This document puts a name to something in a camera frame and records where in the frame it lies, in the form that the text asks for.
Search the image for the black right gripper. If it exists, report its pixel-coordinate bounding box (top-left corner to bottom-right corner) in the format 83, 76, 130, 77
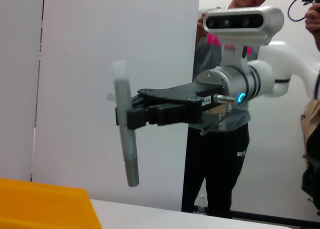
115, 82, 221, 137

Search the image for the silver glitter pen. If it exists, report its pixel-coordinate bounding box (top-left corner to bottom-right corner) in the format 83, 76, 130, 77
111, 60, 140, 188

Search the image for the bystander in grey shirt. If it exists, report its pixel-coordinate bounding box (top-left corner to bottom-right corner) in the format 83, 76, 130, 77
181, 0, 275, 220

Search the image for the yellow plastic bin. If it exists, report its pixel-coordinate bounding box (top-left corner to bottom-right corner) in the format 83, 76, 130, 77
0, 177, 103, 229

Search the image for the bystander with beige bag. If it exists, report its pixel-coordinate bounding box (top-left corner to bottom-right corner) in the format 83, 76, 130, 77
299, 2, 320, 215

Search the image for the silver right cable connector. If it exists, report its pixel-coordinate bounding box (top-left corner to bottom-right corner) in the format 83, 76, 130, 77
213, 93, 236, 113

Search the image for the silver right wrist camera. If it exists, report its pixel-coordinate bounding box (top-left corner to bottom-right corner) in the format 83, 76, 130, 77
202, 6, 285, 46

